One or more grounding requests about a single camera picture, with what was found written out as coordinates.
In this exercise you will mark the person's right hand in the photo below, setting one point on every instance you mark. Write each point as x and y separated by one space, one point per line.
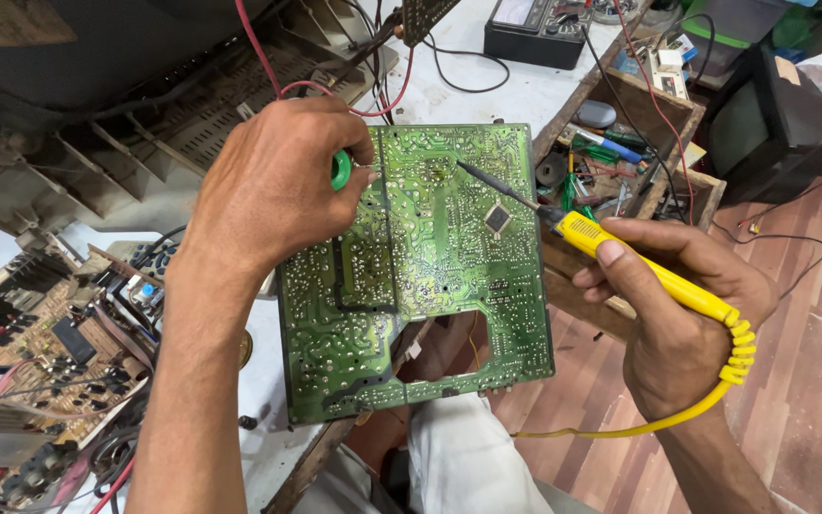
675 335

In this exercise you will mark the person's left hand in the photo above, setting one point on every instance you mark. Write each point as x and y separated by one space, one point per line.
268 185

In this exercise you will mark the person's left fingers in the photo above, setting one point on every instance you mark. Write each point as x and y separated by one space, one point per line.
350 153

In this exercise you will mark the yellow soldering iron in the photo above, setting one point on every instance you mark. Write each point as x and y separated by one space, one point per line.
639 260

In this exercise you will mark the green printed circuit board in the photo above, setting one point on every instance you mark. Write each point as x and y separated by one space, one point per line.
425 271

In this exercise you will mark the small hanging circuit board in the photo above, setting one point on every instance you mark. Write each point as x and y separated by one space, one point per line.
425 18

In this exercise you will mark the black analog multimeter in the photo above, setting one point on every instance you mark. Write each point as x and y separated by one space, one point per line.
538 28

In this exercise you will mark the grey television back casing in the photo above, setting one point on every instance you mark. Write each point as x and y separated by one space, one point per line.
118 93

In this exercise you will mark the wooden tool drawer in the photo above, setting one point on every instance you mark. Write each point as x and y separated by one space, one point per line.
618 171

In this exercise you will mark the person's white trousers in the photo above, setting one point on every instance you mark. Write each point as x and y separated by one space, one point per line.
454 457

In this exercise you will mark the brown component circuit board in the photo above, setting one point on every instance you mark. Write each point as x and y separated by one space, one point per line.
40 371

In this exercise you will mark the green plastic container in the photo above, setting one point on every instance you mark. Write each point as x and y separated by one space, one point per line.
718 32

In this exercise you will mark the black television set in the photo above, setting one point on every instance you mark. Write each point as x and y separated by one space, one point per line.
782 128

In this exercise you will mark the black test lead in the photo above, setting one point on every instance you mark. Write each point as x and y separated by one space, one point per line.
782 243

